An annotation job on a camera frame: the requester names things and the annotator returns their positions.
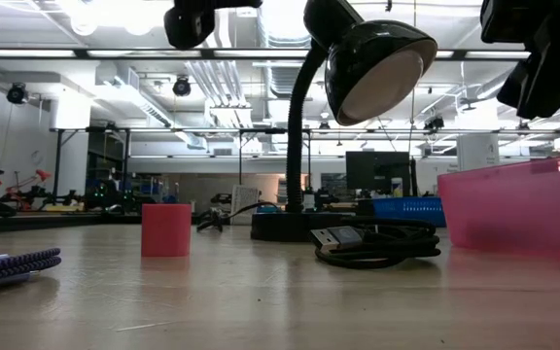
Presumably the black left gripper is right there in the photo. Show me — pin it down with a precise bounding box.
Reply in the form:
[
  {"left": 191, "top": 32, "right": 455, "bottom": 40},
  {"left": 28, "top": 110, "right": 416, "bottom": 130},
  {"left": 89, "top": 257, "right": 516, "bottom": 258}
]
[{"left": 162, "top": 3, "right": 218, "bottom": 51}]

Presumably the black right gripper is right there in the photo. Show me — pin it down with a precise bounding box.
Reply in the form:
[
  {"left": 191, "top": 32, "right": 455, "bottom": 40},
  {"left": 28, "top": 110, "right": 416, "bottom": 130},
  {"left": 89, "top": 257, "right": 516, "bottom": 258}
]
[{"left": 478, "top": 0, "right": 560, "bottom": 121}]

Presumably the pink plastic bin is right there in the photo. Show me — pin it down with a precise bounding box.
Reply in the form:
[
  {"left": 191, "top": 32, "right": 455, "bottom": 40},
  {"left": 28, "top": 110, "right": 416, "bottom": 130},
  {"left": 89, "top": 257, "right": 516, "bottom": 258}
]
[{"left": 437, "top": 154, "right": 560, "bottom": 266}]

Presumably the black ceiling spotlight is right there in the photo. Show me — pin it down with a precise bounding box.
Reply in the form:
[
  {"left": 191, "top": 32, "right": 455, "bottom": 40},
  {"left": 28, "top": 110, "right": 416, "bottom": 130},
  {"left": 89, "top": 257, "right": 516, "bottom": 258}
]
[
  {"left": 171, "top": 76, "right": 193, "bottom": 97},
  {"left": 6, "top": 82, "right": 29, "bottom": 105}
]

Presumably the black monitor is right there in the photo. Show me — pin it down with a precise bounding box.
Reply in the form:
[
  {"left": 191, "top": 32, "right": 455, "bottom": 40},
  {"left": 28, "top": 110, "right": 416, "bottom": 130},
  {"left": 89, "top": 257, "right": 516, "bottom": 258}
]
[{"left": 345, "top": 150, "right": 412, "bottom": 198}]

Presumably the blue plastic basket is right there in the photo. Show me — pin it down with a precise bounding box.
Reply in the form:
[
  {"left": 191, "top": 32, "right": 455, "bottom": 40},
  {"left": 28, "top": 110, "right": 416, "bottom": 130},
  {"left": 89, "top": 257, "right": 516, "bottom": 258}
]
[{"left": 370, "top": 195, "right": 447, "bottom": 228}]

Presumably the white label plate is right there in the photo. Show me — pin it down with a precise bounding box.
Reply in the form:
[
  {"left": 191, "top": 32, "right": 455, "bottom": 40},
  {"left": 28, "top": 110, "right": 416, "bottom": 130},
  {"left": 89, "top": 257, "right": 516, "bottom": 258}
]
[{"left": 229, "top": 184, "right": 261, "bottom": 226}]

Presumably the pink small cylinder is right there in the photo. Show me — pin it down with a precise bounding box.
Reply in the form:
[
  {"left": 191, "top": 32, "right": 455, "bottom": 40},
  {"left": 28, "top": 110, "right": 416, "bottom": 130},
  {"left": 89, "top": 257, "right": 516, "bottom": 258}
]
[{"left": 141, "top": 203, "right": 193, "bottom": 258}]

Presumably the red background machine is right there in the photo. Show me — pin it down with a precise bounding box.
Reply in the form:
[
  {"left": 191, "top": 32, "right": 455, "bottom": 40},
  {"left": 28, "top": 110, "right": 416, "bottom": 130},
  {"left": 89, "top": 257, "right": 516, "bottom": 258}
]
[{"left": 0, "top": 168, "right": 53, "bottom": 205}]

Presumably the black lamp power cord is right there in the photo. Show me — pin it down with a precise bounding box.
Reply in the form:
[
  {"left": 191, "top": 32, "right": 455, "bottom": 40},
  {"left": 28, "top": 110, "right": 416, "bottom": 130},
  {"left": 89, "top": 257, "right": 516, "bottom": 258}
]
[{"left": 195, "top": 200, "right": 289, "bottom": 233}]

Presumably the black coiled USB cable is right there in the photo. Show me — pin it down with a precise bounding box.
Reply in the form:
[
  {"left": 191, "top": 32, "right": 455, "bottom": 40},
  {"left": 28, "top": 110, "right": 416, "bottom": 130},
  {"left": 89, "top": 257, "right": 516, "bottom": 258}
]
[{"left": 308, "top": 217, "right": 442, "bottom": 270}]

